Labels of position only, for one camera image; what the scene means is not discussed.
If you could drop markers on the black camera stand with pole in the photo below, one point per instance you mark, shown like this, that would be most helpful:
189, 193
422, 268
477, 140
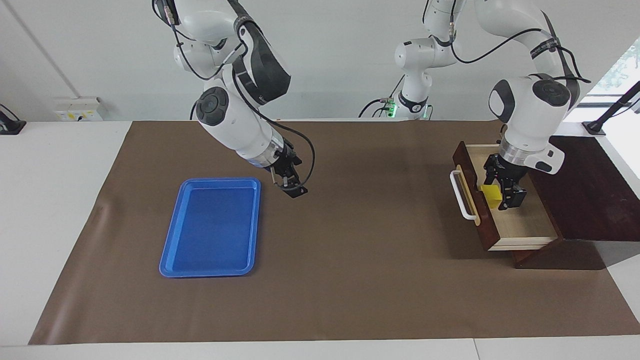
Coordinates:
607, 115

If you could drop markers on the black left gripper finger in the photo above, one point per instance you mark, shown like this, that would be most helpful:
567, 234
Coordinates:
489, 175
512, 195

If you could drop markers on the blue plastic tray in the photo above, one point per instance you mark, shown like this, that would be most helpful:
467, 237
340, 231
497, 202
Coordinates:
210, 230

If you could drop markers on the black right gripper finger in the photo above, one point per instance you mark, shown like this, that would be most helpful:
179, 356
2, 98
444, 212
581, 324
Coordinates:
281, 177
296, 186

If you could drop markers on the yellow cube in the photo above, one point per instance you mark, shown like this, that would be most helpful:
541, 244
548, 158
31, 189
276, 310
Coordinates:
492, 197

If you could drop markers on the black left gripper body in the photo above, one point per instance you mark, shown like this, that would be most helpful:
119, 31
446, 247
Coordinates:
507, 170

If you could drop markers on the white wall power outlet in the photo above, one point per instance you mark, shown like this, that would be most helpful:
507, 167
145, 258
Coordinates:
77, 110

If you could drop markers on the brown table mat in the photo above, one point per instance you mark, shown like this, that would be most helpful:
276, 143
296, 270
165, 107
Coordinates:
350, 225

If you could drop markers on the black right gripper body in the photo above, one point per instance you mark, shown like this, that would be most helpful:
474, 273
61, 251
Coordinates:
286, 157

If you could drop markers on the black clamp base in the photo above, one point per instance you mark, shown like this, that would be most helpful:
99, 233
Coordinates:
9, 126

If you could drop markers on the dark wooden drawer cabinet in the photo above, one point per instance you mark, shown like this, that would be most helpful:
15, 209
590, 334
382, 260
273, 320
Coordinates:
595, 190

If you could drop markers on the bright window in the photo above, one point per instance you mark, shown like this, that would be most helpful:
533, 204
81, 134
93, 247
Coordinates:
620, 70

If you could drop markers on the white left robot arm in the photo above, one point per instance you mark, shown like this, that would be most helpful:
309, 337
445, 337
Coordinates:
530, 105

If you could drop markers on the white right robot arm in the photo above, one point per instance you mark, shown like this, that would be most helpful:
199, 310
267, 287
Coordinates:
235, 120

